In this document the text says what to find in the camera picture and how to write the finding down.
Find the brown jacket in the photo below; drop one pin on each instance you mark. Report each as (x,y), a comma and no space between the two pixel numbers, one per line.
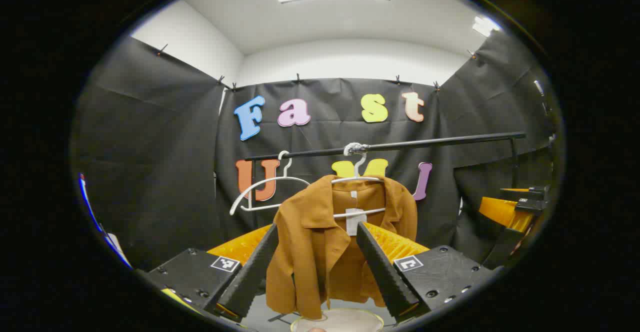
(310,242)

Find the black backdrop cloth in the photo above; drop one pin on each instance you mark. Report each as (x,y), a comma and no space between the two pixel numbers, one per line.
(160,162)

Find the row of black clips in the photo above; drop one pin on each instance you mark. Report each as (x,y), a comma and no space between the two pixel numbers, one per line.
(298,78)

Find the white round laundry hamper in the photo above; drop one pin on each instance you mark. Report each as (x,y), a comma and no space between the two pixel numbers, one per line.
(345,319)

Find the small ceiling light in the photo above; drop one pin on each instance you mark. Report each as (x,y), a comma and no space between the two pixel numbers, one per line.
(485,25)

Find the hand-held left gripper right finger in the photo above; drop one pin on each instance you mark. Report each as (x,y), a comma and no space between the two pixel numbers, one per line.
(385,272)

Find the white plastic hanger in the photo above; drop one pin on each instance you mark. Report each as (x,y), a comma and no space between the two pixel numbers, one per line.
(260,183)
(356,166)

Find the white blue-edged board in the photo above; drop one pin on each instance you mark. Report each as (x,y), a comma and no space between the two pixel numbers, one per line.
(116,244)

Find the white tape wrap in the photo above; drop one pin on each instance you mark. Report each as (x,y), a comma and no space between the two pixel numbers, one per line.
(354,148)

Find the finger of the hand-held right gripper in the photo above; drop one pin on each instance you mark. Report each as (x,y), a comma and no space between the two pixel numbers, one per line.
(505,214)
(535,192)

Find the black clothes rack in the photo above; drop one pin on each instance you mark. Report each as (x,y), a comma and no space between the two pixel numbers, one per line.
(440,142)

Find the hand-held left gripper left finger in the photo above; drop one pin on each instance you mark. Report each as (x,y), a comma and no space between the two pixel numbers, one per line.
(250,272)

